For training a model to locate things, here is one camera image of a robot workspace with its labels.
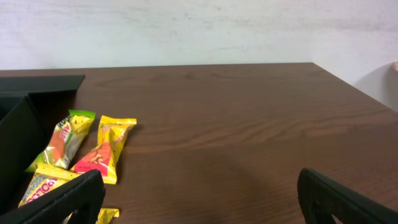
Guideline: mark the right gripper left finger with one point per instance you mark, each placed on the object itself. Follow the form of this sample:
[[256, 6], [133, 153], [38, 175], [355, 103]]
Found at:
[[80, 199]]

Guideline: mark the yellow brown snack packet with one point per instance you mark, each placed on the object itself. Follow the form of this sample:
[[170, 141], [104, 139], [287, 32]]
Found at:
[[106, 215]]

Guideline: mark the green yellow snack packet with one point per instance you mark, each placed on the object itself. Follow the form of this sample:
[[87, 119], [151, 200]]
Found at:
[[66, 139]]

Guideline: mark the dark green box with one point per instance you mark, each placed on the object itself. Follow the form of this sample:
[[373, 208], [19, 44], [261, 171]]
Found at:
[[30, 108]]

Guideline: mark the yellow chocolate snack packet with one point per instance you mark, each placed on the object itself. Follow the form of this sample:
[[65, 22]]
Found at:
[[45, 179]]

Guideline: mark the yellow orange snack packet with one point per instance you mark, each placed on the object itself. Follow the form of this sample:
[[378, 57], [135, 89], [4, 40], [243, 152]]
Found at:
[[112, 135]]

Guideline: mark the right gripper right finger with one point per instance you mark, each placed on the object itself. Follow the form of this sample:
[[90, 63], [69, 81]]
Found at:
[[323, 200]]

